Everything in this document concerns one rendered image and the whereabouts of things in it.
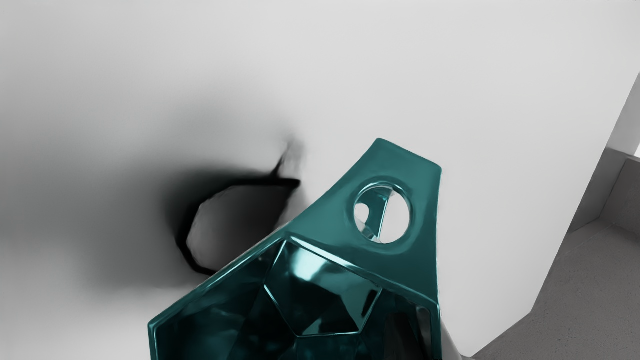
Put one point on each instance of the teal faceted mug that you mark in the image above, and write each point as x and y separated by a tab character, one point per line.
320	225

